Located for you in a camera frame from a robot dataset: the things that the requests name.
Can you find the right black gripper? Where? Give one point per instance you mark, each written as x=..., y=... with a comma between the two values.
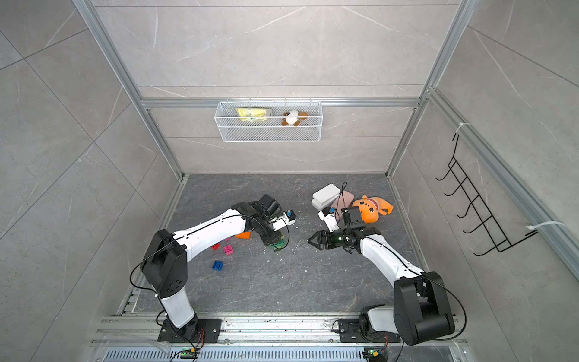
x=321, y=234

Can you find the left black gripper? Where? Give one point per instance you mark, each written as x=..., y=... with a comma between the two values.
x=272, y=239

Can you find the dark green lego brick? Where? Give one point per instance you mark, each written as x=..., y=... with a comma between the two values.
x=279, y=246

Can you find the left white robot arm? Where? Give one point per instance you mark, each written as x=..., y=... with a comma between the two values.
x=165, y=264

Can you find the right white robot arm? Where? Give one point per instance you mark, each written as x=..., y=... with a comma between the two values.
x=421, y=310

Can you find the orange lego brick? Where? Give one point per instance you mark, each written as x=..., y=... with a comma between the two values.
x=244, y=235

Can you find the lower magenta lego brick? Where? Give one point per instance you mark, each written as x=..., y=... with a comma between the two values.
x=228, y=250

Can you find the blue lego brick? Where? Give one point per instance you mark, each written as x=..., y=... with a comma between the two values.
x=218, y=265

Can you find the orange plush toy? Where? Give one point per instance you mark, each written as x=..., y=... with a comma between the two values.
x=371, y=208

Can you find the pink rectangular box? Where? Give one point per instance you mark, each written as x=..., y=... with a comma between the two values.
x=345, y=200

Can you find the white rectangular box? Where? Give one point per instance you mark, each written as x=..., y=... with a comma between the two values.
x=325, y=197

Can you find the brown white plush toy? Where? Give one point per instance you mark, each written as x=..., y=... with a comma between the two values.
x=293, y=118

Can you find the yellow packet in basket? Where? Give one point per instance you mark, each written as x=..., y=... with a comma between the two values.
x=253, y=115

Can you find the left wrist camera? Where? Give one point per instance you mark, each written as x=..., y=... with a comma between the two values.
x=287, y=218

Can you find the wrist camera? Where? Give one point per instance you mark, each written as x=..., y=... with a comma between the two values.
x=328, y=215
x=287, y=218

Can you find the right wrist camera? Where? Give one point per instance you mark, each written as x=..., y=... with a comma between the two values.
x=328, y=215

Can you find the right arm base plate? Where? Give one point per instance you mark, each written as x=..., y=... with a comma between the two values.
x=354, y=330

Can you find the white wire basket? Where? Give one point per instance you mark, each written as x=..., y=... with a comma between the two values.
x=232, y=130

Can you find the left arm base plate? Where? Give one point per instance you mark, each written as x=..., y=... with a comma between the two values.
x=196, y=331

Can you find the black wall hook rack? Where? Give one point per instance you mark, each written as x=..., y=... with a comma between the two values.
x=478, y=206

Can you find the aluminium mounting rail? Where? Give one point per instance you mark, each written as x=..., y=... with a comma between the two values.
x=241, y=330

